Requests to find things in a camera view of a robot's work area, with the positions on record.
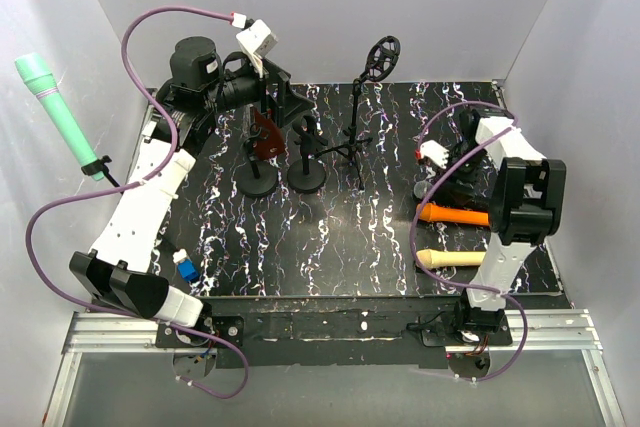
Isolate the black tripod microphone stand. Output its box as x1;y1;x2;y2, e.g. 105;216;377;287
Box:
313;35;401;191

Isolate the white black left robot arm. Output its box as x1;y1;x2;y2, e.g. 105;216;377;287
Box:
69;31;311;347

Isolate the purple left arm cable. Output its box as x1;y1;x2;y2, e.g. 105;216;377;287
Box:
24;6;251;400

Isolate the beige microphone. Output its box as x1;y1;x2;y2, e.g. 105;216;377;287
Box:
417;249;485;270

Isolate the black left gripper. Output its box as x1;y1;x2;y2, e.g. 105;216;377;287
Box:
204;53;315;127

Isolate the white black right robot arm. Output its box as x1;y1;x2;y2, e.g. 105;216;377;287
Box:
432;102;566;345

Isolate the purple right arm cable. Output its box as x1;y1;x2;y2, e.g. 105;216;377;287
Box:
408;100;529;383

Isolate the black round-base stand front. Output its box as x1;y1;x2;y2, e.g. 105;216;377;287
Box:
236;132;278;198

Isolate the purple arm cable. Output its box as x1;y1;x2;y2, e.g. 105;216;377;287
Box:
408;100;529;383
24;6;251;400

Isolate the black tripod stand at left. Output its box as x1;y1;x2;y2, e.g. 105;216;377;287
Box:
78;155;123;195

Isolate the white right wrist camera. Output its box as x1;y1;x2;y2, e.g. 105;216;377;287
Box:
415;140;450;169

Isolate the mint green microphone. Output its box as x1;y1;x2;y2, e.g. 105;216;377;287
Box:
14;53;105;181

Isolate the black marble pattern mat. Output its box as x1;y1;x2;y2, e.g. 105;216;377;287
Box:
149;82;497;296

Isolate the orange microphone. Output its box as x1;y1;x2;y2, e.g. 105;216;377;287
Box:
416;203;490;227

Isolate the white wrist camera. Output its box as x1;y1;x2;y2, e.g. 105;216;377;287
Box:
231;12;278;79
415;140;450;169

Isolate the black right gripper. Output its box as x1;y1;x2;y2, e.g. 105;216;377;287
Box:
434;140;488;206

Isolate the brown wooden metronome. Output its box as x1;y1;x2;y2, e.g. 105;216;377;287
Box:
249;107;286;161

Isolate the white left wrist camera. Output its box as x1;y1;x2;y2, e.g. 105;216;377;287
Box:
231;12;278;79

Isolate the black round-base stand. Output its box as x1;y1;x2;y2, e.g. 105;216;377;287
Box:
287;114;328;194
236;132;278;198

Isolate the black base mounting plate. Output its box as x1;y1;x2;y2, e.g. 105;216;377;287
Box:
156;296;512;369

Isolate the blue white cube toy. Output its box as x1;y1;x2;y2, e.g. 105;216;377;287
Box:
172;249;200;283

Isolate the black silver-head microphone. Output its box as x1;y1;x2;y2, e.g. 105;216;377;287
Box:
413;180;434;200

